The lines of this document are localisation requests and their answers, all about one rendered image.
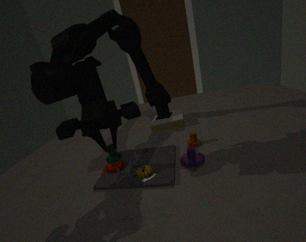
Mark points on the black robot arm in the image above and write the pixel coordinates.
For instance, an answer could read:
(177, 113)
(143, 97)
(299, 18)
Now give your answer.
(59, 79)

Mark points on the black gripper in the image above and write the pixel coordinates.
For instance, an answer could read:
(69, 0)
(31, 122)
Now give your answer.
(68, 128)

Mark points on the green gear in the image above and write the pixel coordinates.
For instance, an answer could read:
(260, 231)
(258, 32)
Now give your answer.
(113, 155)

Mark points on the yellow gear with black stripe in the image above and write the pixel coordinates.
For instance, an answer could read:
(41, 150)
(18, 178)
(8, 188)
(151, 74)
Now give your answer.
(143, 172)

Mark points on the orange gear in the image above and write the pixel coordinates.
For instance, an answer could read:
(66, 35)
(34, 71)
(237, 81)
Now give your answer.
(194, 141)

